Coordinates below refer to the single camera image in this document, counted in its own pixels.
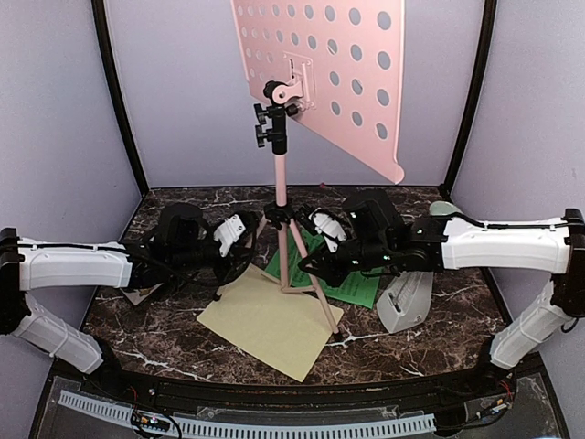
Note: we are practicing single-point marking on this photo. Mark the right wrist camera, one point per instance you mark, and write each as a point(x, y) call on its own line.
point(320, 222)

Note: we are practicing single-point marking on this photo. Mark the pink perforated music stand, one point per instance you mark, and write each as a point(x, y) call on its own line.
point(334, 67)

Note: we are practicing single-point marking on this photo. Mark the grey slotted cable duct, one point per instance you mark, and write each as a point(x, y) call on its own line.
point(184, 427)

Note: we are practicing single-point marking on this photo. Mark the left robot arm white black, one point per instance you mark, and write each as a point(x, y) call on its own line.
point(182, 247)

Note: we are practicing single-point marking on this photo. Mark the pale green ceramic bowl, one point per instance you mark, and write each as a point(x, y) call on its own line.
point(443, 208)

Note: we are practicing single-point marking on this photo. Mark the floral square tile coaster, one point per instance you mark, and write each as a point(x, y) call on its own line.
point(137, 296)

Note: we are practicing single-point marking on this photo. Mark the right black frame post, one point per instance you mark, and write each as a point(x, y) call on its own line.
point(472, 99)

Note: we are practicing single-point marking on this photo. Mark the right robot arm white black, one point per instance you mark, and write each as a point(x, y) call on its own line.
point(383, 243)

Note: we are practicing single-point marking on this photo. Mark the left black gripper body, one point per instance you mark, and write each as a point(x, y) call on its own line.
point(220, 272)

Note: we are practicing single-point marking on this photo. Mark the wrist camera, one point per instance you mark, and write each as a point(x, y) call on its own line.
point(320, 222)
point(237, 229)

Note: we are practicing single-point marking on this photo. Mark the black front rail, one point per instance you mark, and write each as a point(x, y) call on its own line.
point(167, 393)

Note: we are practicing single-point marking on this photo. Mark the left black frame post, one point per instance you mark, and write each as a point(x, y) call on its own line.
point(104, 39)

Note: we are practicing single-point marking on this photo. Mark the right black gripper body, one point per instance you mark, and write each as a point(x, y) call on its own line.
point(369, 253)

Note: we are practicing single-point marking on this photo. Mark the yellow paper sheet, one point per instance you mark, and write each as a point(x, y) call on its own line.
point(285, 331)

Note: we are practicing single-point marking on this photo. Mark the small circuit board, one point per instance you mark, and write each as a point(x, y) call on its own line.
point(149, 423)

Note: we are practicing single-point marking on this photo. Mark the white metronome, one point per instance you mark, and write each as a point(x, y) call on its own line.
point(406, 301)

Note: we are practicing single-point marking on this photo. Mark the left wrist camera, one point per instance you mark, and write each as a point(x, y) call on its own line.
point(237, 229)

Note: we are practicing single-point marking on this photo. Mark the black frame post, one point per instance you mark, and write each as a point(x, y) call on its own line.
point(104, 39)
point(472, 99)

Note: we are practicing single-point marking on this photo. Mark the green sheet music page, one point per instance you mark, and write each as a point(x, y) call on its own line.
point(356, 288)

